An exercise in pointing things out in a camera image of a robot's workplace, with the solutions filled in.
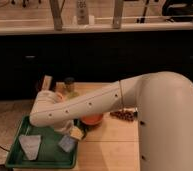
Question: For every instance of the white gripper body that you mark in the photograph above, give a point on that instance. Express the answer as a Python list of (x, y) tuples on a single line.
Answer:
[(68, 127)]

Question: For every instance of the blue sponge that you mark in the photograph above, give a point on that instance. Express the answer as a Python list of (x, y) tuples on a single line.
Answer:
[(67, 143)]

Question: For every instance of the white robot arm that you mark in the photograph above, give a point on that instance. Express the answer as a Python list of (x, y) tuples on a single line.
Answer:
[(164, 101)]

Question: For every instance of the green plastic tray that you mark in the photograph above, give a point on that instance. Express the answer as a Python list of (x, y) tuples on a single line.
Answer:
[(50, 154)]

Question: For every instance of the orange bowl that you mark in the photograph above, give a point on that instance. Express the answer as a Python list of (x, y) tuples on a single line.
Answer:
[(92, 120)]

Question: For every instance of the small orange cup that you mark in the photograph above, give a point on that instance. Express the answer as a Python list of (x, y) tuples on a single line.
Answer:
[(60, 96)]

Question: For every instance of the clear plastic cup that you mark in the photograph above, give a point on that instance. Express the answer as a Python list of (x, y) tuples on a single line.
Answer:
[(30, 145)]

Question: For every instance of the spice jar with dark lid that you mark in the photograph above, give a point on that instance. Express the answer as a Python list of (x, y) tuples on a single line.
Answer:
[(70, 88)]

